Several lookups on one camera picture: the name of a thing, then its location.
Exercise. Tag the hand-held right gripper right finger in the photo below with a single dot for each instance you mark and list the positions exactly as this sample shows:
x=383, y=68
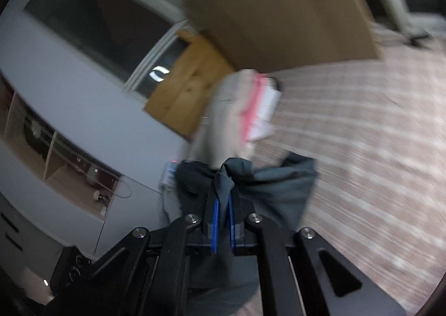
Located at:
x=231, y=225

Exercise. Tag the cardboard box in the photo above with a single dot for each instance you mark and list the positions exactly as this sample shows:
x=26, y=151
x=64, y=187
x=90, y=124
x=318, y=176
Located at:
x=278, y=6

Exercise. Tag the white shelf unit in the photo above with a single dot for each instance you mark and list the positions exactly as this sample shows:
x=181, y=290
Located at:
x=69, y=176

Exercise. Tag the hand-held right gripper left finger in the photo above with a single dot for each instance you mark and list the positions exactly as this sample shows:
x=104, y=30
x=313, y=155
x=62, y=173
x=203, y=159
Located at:
x=215, y=225

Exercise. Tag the pine wood board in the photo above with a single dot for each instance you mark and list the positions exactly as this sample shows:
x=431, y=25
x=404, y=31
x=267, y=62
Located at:
x=184, y=93

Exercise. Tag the beige ribbed sweater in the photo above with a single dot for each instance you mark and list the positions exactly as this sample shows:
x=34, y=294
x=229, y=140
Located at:
x=216, y=117

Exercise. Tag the dark green pants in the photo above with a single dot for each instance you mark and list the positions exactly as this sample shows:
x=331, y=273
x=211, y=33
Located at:
x=278, y=190

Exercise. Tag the white framed window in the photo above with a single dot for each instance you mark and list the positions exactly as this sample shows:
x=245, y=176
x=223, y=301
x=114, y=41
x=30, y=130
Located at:
x=104, y=20

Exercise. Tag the pink garment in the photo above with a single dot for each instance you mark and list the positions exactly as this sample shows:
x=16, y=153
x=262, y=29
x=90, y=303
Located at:
x=256, y=93

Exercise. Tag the white garment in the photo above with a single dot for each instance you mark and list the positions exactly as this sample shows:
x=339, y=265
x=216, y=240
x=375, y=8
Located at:
x=268, y=107

